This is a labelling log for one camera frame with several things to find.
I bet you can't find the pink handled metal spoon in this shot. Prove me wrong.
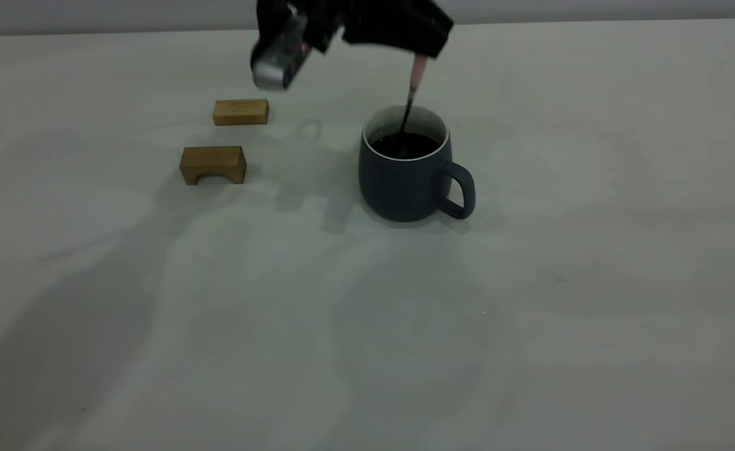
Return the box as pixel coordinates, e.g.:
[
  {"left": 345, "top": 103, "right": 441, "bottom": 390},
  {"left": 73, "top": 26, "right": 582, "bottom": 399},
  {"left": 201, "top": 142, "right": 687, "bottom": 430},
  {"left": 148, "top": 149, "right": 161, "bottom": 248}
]
[{"left": 395, "top": 54, "right": 429, "bottom": 140}]

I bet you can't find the dark grey ceramic cup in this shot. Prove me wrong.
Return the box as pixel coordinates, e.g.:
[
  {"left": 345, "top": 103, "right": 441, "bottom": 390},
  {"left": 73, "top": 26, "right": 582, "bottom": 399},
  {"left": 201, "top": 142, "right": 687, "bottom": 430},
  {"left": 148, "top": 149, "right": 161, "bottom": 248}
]
[{"left": 358, "top": 105, "right": 476, "bottom": 223}]

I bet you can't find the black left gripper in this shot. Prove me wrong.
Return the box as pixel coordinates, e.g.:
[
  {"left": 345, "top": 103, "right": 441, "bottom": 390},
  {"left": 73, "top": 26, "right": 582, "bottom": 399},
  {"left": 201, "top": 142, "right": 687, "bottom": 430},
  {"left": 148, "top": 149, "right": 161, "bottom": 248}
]
[{"left": 305, "top": 0, "right": 455, "bottom": 60}]

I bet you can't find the flat wooden block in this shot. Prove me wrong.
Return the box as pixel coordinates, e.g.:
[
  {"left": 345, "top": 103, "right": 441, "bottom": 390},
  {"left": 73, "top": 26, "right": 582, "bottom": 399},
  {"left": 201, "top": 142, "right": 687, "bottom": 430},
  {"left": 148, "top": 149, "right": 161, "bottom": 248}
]
[{"left": 212, "top": 99, "right": 270, "bottom": 127}]

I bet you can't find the black coffee liquid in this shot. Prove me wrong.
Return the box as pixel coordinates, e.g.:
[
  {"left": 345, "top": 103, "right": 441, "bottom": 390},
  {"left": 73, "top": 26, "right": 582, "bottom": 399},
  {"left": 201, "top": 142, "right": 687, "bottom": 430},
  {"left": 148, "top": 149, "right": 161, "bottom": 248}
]
[{"left": 371, "top": 132, "right": 442, "bottom": 160}]

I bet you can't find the arched wooden block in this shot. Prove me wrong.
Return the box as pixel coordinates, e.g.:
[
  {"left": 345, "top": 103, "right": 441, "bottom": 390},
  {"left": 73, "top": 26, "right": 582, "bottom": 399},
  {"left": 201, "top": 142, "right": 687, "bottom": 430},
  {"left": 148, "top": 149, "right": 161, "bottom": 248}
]
[{"left": 180, "top": 146, "right": 247, "bottom": 186}]

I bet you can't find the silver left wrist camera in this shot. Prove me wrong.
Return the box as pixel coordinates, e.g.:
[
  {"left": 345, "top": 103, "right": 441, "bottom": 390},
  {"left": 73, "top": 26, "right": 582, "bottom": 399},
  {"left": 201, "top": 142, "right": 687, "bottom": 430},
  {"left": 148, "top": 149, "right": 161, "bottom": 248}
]
[{"left": 250, "top": 0, "right": 313, "bottom": 91}]

